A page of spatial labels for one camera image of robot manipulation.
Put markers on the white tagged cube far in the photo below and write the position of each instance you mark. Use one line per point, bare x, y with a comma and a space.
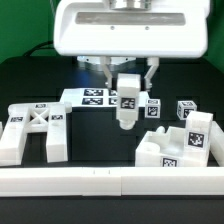
184, 108

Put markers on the white front obstacle bar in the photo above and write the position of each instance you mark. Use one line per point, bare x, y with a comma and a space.
119, 181

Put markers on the white base tag plate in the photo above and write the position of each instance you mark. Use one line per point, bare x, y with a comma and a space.
90, 97

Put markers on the white chair back frame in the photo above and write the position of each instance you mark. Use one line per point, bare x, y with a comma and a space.
28, 118

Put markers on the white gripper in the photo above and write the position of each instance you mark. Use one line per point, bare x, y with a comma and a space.
156, 28

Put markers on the white right obstacle bar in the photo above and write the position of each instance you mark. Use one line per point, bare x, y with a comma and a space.
217, 143

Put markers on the white tagged cube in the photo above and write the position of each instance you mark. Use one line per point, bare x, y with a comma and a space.
152, 108
184, 108

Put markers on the white tagged cube near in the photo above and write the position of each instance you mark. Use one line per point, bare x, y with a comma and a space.
152, 108

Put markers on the white chair seat part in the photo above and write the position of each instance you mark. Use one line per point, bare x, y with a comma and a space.
165, 148

